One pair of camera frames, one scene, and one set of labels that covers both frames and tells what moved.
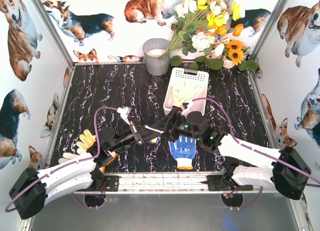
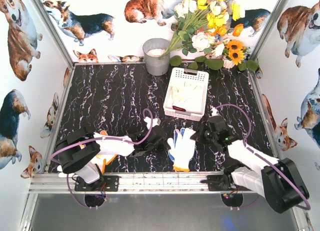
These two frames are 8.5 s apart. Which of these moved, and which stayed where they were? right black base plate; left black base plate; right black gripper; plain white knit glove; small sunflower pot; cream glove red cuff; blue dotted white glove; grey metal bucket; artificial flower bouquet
Moved: plain white knit glove; blue dotted white glove; right black gripper
Stayed: cream glove red cuff; artificial flower bouquet; right black base plate; left black base plate; grey metal bucket; small sunflower pot
